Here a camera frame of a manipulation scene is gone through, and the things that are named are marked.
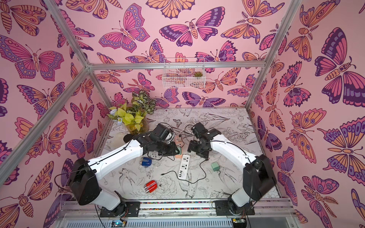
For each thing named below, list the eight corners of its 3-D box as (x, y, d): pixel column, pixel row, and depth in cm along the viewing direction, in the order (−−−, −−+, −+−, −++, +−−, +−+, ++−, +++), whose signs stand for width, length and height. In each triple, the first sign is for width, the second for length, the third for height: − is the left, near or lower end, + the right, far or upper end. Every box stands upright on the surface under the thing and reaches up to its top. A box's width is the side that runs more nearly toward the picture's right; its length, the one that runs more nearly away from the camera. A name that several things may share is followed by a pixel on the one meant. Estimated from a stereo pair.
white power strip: (178, 178, 85) (177, 177, 83) (182, 156, 95) (182, 154, 93) (186, 180, 85) (186, 178, 83) (190, 157, 94) (190, 155, 92)
